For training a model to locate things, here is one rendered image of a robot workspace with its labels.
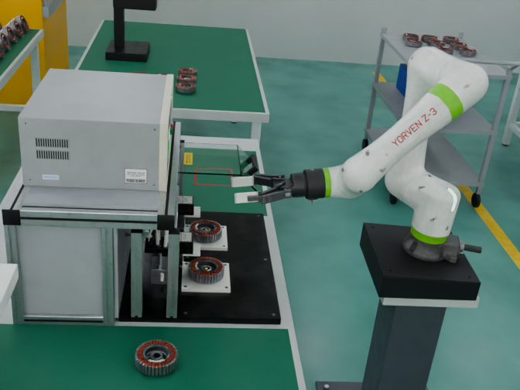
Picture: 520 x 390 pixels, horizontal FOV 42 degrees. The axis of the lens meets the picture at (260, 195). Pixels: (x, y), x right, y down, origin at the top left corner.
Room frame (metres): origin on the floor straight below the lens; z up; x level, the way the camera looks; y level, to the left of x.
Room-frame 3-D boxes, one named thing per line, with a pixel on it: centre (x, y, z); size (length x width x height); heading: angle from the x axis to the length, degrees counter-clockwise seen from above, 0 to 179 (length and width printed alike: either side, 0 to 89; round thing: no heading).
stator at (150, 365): (1.40, 0.23, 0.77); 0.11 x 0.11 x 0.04
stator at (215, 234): (2.02, 0.18, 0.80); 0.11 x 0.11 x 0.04
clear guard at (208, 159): (2.05, 0.19, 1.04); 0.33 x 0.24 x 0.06; 97
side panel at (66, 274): (1.53, 0.52, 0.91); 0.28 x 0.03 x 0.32; 97
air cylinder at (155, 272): (1.77, 0.29, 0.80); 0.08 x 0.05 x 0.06; 7
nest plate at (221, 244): (2.02, 0.18, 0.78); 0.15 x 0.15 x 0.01; 7
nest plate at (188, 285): (1.78, 0.15, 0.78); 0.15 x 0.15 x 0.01; 7
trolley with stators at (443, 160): (4.40, -1.10, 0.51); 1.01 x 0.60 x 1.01; 7
